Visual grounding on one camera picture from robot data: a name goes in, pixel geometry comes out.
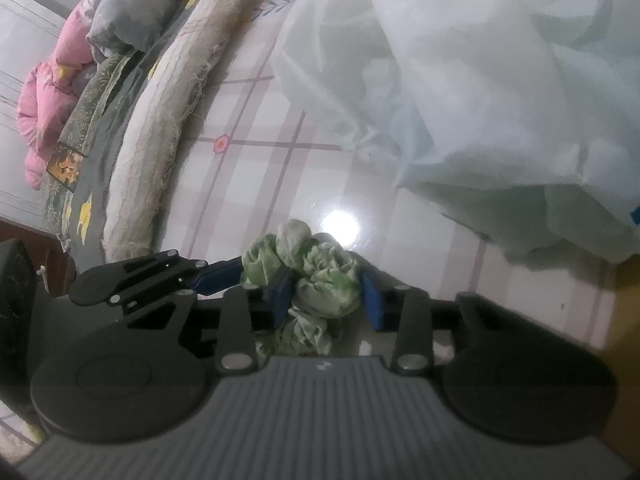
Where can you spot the plaid floral tablecloth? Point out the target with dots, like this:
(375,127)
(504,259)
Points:
(260,160)

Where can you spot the white cabinet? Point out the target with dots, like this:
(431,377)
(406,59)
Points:
(20,60)

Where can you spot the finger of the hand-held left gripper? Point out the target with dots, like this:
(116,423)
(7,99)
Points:
(165,272)

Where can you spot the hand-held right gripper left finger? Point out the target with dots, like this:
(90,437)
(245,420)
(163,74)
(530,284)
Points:
(281,302)

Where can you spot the grey sheet with yellow stars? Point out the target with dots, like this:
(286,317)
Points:
(107,135)

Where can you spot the pale translucent plastic bag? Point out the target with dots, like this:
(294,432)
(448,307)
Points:
(475,85)

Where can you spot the beige frayed rolled mat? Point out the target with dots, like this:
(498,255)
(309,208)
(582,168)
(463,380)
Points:
(150,160)

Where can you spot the green white fabric scrunchie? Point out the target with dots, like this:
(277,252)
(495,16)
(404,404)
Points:
(325,285)

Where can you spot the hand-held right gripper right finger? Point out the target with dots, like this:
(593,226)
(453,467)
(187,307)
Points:
(372,302)

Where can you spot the pink blue grey printed quilt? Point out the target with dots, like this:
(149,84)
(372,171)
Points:
(50,95)

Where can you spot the olive green patterned cloth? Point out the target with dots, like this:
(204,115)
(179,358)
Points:
(85,110)

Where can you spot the brown wooden furniture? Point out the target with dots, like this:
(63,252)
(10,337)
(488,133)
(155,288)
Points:
(57,255)

